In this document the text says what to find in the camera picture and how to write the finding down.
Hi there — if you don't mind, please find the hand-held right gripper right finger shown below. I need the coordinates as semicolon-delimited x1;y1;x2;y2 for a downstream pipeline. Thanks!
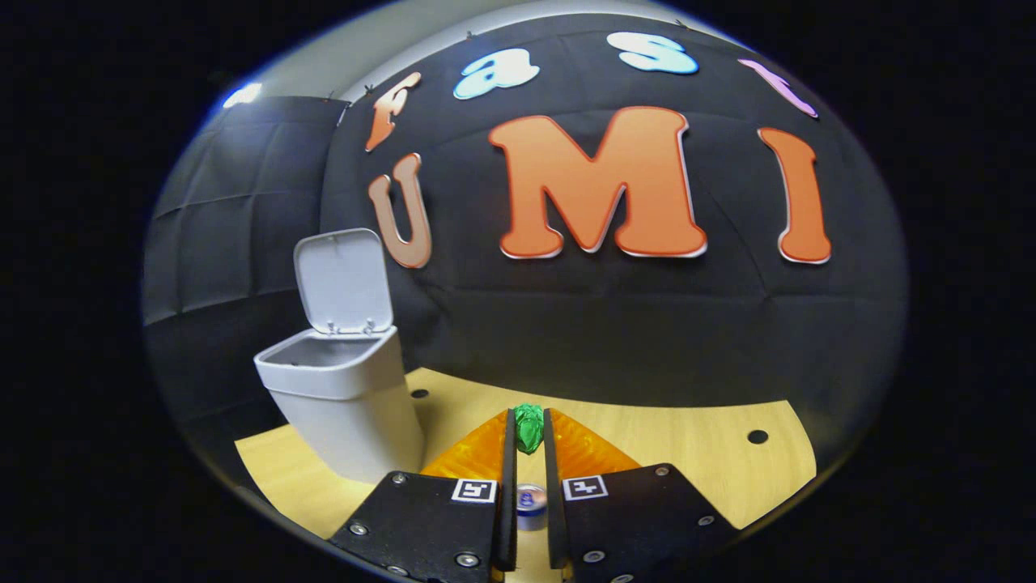
542;409;737;583

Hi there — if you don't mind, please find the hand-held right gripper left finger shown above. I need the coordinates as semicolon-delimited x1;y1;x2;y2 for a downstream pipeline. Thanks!
330;409;519;583

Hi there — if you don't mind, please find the blue and silver pop can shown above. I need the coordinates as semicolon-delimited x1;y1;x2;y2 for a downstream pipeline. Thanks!
516;483;549;531

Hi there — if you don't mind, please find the white desktop garbage bin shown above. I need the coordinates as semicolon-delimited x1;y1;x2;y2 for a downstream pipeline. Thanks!
253;228;426;484

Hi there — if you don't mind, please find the green paper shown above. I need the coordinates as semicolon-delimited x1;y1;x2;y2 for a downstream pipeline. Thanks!
514;403;546;454

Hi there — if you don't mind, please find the wooden desktop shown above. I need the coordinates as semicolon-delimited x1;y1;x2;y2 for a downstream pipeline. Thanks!
235;368;817;583

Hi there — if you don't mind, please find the black backdrop cloth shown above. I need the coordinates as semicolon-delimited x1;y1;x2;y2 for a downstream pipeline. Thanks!
144;12;907;454

